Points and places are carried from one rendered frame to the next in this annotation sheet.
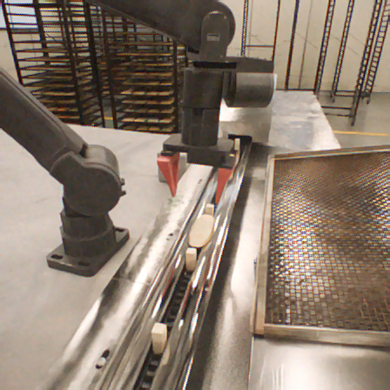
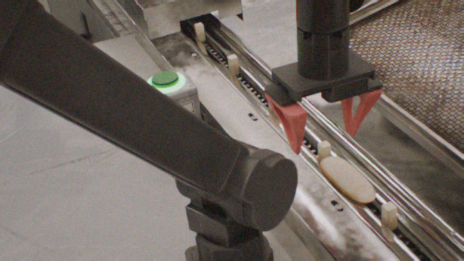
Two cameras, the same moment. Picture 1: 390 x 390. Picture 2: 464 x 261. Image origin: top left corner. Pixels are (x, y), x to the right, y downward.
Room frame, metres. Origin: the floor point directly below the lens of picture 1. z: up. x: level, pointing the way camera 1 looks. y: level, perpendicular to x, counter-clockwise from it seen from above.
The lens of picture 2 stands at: (-0.03, 0.47, 1.40)
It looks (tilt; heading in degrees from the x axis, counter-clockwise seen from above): 34 degrees down; 326
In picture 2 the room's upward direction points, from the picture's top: 7 degrees counter-clockwise
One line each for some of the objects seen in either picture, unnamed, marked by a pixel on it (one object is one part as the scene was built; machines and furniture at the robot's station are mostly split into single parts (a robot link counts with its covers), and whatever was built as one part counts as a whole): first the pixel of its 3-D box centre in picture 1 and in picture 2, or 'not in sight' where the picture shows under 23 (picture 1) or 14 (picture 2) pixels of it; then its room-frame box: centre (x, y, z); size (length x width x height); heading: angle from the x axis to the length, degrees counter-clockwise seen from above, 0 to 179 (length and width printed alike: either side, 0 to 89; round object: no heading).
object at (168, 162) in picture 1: (183, 171); (304, 114); (0.49, 0.02, 0.95); 0.07 x 0.07 x 0.09; 76
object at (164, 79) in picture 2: not in sight; (165, 81); (0.76, 0.04, 0.90); 0.04 x 0.04 x 0.02
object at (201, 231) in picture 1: (202, 228); (346, 177); (0.46, -0.02, 0.86); 0.10 x 0.04 x 0.01; 166
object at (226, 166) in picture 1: (211, 175); (340, 104); (0.48, -0.03, 0.94); 0.07 x 0.07 x 0.09; 76
